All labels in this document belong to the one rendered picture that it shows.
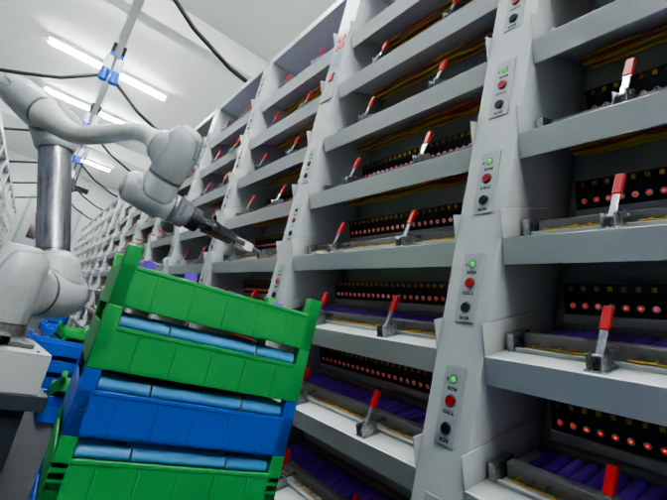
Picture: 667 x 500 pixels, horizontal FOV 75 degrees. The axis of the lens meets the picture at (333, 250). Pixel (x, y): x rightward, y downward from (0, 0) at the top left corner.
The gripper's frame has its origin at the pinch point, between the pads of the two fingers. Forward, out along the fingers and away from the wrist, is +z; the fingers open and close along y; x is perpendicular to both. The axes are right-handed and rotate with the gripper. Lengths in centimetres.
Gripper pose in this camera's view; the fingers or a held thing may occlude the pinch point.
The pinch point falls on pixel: (242, 244)
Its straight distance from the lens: 150.9
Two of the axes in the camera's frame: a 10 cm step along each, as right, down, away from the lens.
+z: 7.5, 4.4, 5.0
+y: 5.8, -0.5, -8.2
